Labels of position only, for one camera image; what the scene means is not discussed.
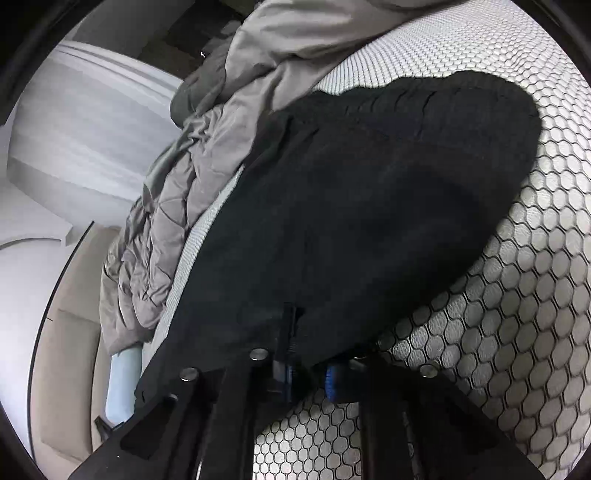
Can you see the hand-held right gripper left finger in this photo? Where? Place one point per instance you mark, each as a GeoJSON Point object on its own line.
{"type": "Point", "coordinates": [287, 371]}

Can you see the honeycomb pattern mattress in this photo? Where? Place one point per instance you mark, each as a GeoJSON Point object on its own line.
{"type": "Point", "coordinates": [521, 286]}

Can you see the beige padded headboard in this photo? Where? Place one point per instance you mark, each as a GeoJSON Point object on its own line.
{"type": "Point", "coordinates": [69, 350]}

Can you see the black pants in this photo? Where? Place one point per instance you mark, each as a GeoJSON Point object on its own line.
{"type": "Point", "coordinates": [351, 207]}

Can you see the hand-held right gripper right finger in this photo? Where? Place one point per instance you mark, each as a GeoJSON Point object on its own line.
{"type": "Point", "coordinates": [332, 381]}

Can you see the white curtain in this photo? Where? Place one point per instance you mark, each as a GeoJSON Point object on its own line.
{"type": "Point", "coordinates": [83, 129]}

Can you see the light blue pillow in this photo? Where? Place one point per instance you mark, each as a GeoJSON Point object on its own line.
{"type": "Point", "coordinates": [122, 387]}

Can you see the grey quilted blanket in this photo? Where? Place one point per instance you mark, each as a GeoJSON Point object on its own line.
{"type": "Point", "coordinates": [184, 194]}

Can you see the dark grey cloth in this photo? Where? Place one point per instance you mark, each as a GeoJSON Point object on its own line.
{"type": "Point", "coordinates": [198, 97]}

